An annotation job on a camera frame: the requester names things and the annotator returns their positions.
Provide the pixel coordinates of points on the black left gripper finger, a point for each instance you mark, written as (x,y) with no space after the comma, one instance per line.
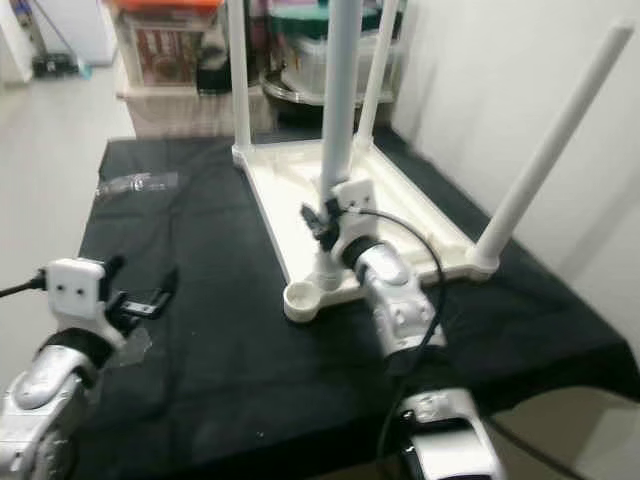
(116,265)
(167,290)

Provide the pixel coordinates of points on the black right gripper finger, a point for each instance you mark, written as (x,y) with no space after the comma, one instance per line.
(311,220)

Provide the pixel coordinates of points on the white plastic table leg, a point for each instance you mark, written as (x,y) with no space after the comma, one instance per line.
(550,150)
(378,80)
(340,100)
(239,80)

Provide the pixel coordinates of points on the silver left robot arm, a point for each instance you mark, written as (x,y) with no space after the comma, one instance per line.
(45,400)

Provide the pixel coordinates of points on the white plastic table top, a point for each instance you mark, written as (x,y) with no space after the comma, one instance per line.
(290,220)

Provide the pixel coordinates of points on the clear plastic bag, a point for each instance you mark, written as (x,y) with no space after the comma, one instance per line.
(138,184)
(128,348)

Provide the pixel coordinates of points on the black round wok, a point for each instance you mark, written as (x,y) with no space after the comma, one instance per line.
(290,95)

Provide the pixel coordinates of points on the black tablecloth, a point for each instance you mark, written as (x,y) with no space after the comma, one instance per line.
(240,400)

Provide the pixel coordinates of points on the clear plastic container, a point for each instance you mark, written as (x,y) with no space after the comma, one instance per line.
(305,68)

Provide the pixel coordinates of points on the beige cloth covered bench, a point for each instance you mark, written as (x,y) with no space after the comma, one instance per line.
(180,115)

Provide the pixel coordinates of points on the green pot lid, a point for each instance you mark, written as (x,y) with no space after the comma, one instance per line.
(300,22)

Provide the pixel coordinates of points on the red printed carton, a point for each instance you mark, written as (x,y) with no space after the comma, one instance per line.
(172,55)

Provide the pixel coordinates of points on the white chest freezer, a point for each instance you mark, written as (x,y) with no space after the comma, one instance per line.
(85,30)

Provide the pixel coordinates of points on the clear storage box orange lid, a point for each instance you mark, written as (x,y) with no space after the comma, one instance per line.
(160,5)

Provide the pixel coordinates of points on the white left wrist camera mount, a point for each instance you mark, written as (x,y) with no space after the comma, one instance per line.
(78,295)

